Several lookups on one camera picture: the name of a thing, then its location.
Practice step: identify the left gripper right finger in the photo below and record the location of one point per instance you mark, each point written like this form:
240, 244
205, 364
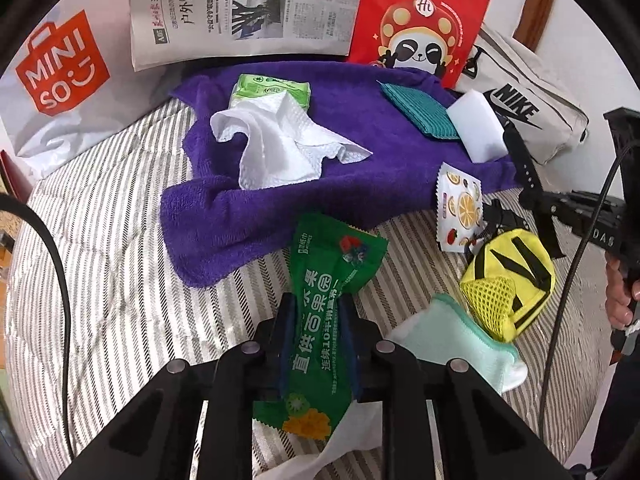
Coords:
382, 371

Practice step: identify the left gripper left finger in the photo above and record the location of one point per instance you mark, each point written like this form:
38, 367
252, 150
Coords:
249, 372

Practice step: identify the mint green white cloth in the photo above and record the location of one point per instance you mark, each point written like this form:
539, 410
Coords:
444, 331

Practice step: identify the green snack packet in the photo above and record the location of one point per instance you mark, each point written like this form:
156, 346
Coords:
328, 259

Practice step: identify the person's right hand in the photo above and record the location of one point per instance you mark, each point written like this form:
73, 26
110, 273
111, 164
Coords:
618, 295

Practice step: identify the purple towel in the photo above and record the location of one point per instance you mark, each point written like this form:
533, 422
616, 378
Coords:
211, 227

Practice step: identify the orange fruit print packet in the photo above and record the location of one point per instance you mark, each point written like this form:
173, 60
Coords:
459, 208

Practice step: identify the white Nike bag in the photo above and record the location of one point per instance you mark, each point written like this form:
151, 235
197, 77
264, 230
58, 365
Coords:
520, 87

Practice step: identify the white sponge block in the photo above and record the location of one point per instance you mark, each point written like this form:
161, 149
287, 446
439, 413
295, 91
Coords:
478, 127

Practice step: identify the striped bed cover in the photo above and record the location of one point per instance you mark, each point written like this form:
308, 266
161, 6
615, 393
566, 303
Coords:
131, 314

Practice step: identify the teal scrubbing pad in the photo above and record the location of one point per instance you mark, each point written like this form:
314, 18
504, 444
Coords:
424, 112

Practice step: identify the white tissue cloth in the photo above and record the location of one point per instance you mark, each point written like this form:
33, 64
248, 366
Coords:
284, 146

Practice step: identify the red panda paper bag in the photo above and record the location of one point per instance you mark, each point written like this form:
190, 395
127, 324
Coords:
435, 36

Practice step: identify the green tissue pack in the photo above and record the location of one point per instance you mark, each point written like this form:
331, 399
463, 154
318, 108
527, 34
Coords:
251, 86

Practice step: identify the brown patterned box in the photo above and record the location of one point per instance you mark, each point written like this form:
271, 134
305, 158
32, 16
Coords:
14, 181

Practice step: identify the white Miniso shopping bag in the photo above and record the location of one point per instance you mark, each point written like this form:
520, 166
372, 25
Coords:
72, 84

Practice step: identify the newspaper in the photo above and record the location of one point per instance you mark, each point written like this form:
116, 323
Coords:
171, 31

